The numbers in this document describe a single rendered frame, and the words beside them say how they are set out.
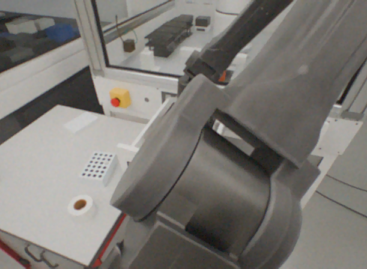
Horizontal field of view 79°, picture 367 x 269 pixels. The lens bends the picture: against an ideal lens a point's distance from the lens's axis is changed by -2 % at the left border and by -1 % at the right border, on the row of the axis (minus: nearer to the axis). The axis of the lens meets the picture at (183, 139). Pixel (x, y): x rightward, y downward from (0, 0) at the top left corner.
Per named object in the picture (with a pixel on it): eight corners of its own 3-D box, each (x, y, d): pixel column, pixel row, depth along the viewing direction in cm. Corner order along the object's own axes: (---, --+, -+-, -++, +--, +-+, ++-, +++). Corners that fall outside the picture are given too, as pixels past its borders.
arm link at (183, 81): (175, 79, 54) (199, 83, 53) (181, 68, 59) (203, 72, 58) (174, 104, 58) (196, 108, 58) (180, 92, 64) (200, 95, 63)
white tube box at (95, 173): (104, 187, 74) (102, 179, 72) (81, 184, 75) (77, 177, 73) (118, 160, 84) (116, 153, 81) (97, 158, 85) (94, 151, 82)
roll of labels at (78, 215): (68, 209, 68) (64, 202, 65) (91, 198, 71) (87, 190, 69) (75, 227, 64) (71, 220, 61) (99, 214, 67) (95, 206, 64)
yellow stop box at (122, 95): (125, 110, 95) (122, 95, 90) (110, 107, 97) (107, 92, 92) (131, 104, 98) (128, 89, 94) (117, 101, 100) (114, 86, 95)
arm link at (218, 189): (100, 305, 10) (193, 346, 11) (226, 122, 10) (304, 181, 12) (117, 215, 19) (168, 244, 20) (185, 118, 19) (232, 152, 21)
